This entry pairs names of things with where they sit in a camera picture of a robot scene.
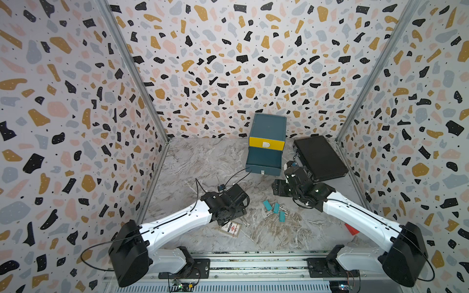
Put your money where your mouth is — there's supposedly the teal drawer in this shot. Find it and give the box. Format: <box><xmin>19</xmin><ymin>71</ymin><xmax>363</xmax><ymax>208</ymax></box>
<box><xmin>245</xmin><ymin>146</ymin><xmax>283</xmax><ymax>177</ymax></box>

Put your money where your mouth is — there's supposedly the yellow top drawer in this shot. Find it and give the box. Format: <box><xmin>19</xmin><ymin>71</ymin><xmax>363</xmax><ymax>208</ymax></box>
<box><xmin>249</xmin><ymin>137</ymin><xmax>285</xmax><ymax>151</ymax></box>

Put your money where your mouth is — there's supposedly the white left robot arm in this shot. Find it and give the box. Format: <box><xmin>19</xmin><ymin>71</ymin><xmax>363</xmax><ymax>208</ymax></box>
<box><xmin>108</xmin><ymin>184</ymin><xmax>250</xmax><ymax>288</ymax></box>

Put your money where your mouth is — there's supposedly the red object behind arm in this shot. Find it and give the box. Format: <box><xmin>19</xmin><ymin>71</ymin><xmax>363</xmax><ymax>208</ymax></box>
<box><xmin>345</xmin><ymin>223</ymin><xmax>360</xmax><ymax>236</ymax></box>

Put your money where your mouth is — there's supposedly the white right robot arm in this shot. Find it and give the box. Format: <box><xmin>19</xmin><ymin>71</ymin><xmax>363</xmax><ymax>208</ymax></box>
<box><xmin>272</xmin><ymin>162</ymin><xmax>429</xmax><ymax>288</ymax></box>

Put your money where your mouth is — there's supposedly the teal binder clip middle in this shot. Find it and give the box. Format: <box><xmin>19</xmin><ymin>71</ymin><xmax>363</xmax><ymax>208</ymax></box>
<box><xmin>273</xmin><ymin>203</ymin><xmax>287</xmax><ymax>215</ymax></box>

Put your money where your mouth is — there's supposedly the teal binder clip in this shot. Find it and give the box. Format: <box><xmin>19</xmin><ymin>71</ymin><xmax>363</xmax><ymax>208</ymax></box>
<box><xmin>279</xmin><ymin>211</ymin><xmax>286</xmax><ymax>223</ymax></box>
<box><xmin>263</xmin><ymin>200</ymin><xmax>272</xmax><ymax>211</ymax></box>
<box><xmin>273</xmin><ymin>203</ymin><xmax>287</xmax><ymax>215</ymax></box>

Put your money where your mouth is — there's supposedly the teal binder clip lower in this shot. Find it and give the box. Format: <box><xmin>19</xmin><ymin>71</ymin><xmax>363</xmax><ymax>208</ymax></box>
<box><xmin>279</xmin><ymin>211</ymin><xmax>286</xmax><ymax>223</ymax></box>

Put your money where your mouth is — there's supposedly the teal binder clip left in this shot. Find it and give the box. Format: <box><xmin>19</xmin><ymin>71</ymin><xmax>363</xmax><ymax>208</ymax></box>
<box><xmin>263</xmin><ymin>200</ymin><xmax>272</xmax><ymax>211</ymax></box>

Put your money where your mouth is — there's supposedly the teal drawer cabinet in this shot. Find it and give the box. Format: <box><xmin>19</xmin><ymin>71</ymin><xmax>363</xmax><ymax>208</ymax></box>
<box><xmin>245</xmin><ymin>113</ymin><xmax>287</xmax><ymax>177</ymax></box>

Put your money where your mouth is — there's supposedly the small packaged card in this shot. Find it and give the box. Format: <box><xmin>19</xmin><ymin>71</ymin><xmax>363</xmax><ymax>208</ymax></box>
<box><xmin>219</xmin><ymin>221</ymin><xmax>242</xmax><ymax>238</ymax></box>

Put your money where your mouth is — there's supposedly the black ribbed briefcase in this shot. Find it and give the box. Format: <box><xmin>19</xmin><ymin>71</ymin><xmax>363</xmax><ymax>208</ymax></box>
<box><xmin>293</xmin><ymin>136</ymin><xmax>348</xmax><ymax>183</ymax></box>

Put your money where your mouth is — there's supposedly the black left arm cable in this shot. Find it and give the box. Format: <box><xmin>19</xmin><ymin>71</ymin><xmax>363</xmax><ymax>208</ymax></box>
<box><xmin>79</xmin><ymin>167</ymin><xmax>252</xmax><ymax>272</ymax></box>

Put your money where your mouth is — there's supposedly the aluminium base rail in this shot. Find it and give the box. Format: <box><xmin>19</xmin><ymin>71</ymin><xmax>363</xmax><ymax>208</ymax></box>
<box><xmin>100</xmin><ymin>250</ymin><xmax>415</xmax><ymax>293</ymax></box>

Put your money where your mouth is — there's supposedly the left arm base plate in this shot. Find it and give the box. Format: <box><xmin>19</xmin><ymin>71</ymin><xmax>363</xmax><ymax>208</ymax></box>
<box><xmin>158</xmin><ymin>258</ymin><xmax>211</xmax><ymax>280</ymax></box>

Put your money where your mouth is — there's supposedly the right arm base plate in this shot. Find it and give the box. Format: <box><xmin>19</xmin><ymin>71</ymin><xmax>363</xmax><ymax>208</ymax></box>
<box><xmin>306</xmin><ymin>257</ymin><xmax>360</xmax><ymax>279</ymax></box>

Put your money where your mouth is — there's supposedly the aluminium corner post right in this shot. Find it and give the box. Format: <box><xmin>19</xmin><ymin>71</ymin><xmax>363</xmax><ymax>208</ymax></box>
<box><xmin>335</xmin><ymin>0</ymin><xmax>421</xmax><ymax>146</ymax></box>

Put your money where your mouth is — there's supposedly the aluminium corner post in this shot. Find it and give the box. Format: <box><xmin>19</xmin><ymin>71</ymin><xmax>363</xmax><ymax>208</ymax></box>
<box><xmin>335</xmin><ymin>0</ymin><xmax>421</xmax><ymax>146</ymax></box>
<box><xmin>95</xmin><ymin>0</ymin><xmax>169</xmax><ymax>145</ymax></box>

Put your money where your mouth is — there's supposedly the aluminium corner post left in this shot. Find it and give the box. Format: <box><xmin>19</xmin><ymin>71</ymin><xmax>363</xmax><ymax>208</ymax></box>
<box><xmin>95</xmin><ymin>0</ymin><xmax>169</xmax><ymax>145</ymax></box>

